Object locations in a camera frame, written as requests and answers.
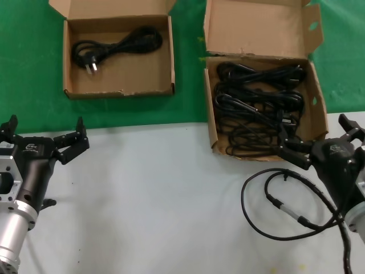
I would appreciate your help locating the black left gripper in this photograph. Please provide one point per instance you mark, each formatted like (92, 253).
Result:
(34, 165)

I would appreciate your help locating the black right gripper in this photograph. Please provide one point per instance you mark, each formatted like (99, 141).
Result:
(333, 165)

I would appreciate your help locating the cardboard box with holed flap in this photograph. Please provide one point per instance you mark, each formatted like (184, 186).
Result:
(256, 28)

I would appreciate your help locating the green table mat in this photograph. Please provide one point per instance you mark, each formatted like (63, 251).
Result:
(28, 71)

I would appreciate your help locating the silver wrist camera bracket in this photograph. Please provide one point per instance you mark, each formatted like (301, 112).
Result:
(7, 182)
(362, 185)

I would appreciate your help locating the small black knob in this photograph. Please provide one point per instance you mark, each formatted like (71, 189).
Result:
(48, 203)

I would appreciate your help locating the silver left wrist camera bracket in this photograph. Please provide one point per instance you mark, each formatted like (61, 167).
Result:
(7, 182)

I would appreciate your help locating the cardboard box with plain lid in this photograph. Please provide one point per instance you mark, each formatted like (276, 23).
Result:
(114, 77)

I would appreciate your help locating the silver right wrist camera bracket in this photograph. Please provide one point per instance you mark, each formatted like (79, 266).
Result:
(362, 185)

